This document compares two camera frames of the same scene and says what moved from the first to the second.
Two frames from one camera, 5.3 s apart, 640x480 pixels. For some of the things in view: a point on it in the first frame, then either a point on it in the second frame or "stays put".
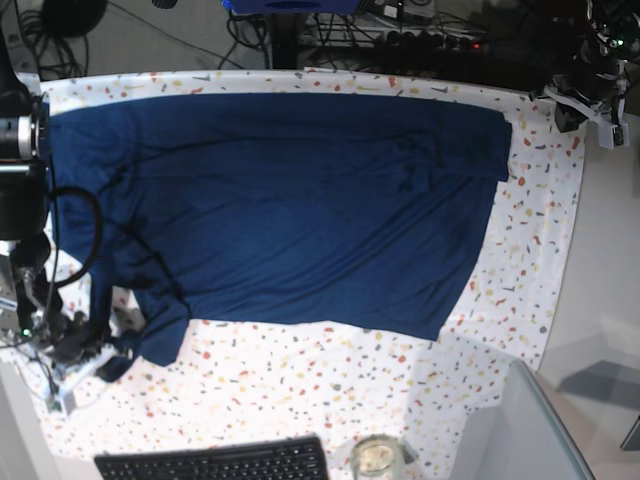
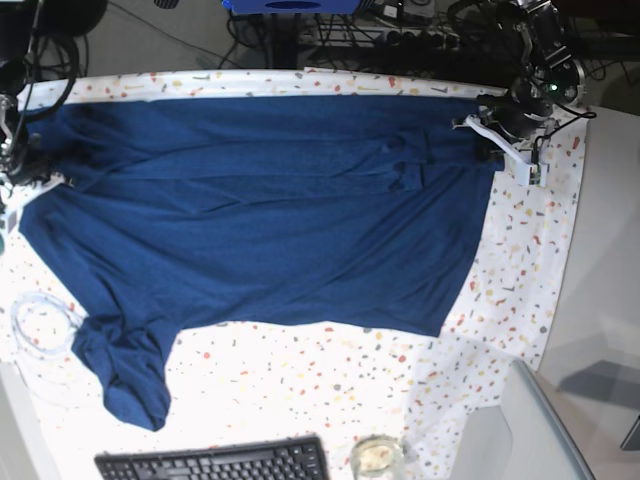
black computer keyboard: x=287 y=459 stays put
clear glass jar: x=377 y=456 stays put
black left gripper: x=79 y=335 → x=30 y=163
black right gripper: x=587 y=81 → x=509 y=111
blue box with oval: x=294 y=6 stays put
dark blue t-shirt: x=361 y=213 stays put
